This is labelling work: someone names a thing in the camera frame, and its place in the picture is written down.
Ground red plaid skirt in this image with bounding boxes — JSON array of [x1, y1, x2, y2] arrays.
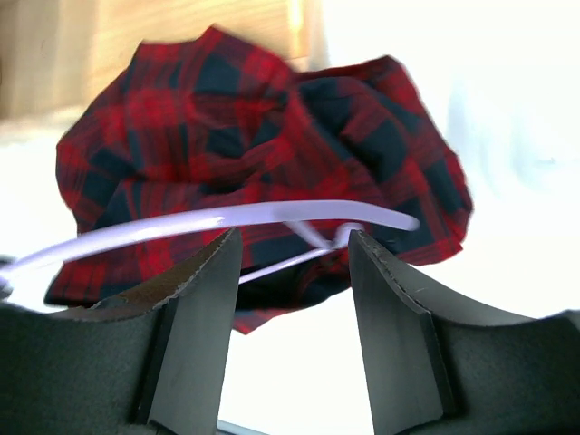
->
[[43, 24, 475, 336]]

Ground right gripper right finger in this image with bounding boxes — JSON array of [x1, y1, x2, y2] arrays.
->
[[348, 231, 579, 434]]

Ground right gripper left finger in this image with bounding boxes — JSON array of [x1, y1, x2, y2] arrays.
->
[[1, 229, 242, 434]]

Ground lilac plastic hanger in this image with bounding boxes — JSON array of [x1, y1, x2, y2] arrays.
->
[[1, 200, 420, 300]]

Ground wooden clothes rack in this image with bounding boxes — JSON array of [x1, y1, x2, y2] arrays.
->
[[1, 0, 323, 120]]

